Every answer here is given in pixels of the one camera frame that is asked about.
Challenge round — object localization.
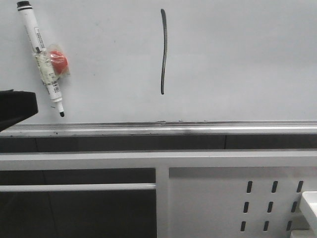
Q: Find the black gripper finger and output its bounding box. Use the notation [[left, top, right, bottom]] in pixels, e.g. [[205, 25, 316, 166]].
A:
[[0, 89, 38, 131]]

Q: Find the white plastic tray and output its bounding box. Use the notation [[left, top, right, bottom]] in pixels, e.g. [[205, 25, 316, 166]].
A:
[[290, 191, 317, 238]]

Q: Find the red round magnet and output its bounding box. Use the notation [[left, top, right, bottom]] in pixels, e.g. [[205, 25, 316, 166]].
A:
[[48, 44, 70, 77]]

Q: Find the white metal stand frame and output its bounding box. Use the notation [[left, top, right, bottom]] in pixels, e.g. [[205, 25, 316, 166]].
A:
[[0, 150, 317, 238]]

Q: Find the large white whiteboard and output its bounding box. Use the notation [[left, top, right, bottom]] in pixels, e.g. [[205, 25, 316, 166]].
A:
[[0, 0, 317, 137]]

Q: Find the white whiteboard marker pen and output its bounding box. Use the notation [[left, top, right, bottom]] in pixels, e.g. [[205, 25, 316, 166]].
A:
[[17, 0, 65, 117]]

